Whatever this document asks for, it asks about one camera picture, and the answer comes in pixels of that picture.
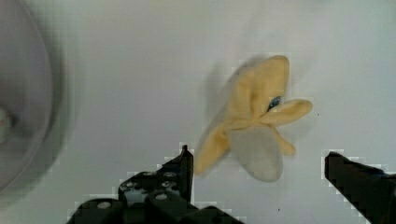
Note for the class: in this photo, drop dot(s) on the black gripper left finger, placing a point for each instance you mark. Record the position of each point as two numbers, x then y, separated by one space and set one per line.
159 197

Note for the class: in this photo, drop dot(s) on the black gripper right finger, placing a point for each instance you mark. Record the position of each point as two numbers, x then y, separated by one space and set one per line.
370 190

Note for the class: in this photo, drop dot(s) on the yellow plush peeled banana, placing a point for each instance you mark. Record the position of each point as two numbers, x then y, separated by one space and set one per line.
249 126

